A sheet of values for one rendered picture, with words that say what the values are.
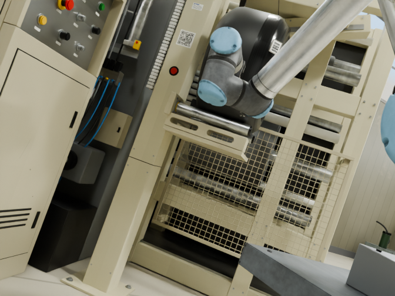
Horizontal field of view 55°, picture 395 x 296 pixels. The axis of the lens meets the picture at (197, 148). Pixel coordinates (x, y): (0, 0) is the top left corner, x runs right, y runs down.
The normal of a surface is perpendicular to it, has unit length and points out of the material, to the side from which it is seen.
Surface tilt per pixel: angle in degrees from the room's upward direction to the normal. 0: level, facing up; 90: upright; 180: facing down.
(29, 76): 90
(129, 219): 90
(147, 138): 90
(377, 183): 90
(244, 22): 61
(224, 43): 78
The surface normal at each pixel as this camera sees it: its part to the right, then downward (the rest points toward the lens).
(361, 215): 0.44, 0.12
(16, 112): 0.92, 0.33
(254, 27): -0.03, -0.49
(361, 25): -0.19, -0.11
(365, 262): -0.83, -0.32
